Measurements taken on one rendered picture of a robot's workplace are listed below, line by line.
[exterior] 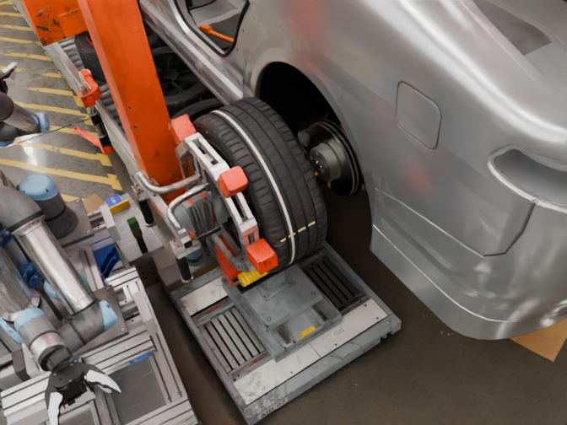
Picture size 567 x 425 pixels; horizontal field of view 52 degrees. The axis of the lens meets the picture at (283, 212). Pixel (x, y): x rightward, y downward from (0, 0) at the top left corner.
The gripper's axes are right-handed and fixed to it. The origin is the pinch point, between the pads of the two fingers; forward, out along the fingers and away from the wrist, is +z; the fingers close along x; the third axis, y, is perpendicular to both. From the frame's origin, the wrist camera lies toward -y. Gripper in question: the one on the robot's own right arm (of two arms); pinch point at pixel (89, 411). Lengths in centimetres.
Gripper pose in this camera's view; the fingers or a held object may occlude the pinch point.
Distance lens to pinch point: 140.7
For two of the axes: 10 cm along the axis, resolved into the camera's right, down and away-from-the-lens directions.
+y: -0.2, 7.4, 6.7
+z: 6.5, 5.2, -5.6
